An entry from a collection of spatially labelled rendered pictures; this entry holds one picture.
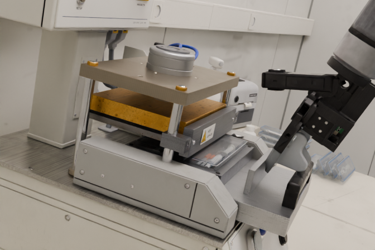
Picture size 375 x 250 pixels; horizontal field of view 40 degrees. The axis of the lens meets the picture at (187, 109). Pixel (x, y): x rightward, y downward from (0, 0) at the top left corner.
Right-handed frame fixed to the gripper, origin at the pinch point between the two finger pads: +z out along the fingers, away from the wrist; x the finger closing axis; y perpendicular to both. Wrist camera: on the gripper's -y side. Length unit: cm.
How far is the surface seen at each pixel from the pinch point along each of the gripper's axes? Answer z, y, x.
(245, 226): 8.2, 3.2, -6.8
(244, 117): 25, -20, 97
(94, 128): 20.2, -33.7, 10.6
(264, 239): 12.0, 7.0, 1.5
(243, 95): 17, -24, 93
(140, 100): 2.3, -22.4, -5.6
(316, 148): 57, 10, 242
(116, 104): 3.3, -23.9, -10.4
